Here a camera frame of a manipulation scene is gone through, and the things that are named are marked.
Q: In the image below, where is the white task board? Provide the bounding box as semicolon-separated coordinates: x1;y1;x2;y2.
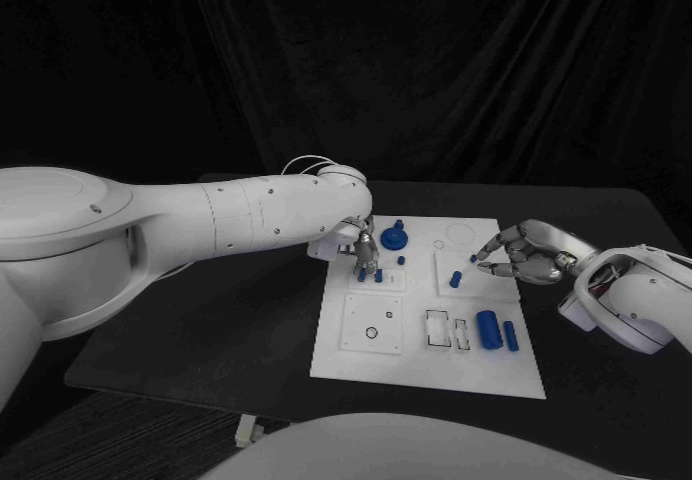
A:
308;214;548;400

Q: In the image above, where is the large blue cylinder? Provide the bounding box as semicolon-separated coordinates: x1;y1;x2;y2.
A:
474;309;505;351

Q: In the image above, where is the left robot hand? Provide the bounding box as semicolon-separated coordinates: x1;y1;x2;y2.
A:
337;215;382;280

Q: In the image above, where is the blue gear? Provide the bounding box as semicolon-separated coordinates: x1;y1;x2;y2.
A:
379;219;412;252

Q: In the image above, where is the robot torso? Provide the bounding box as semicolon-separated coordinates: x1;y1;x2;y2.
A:
196;412;644;480

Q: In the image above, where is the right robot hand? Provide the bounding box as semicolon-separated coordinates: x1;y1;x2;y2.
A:
474;219;604;286

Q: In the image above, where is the white table leg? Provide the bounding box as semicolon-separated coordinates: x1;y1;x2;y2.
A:
234;414;267;448

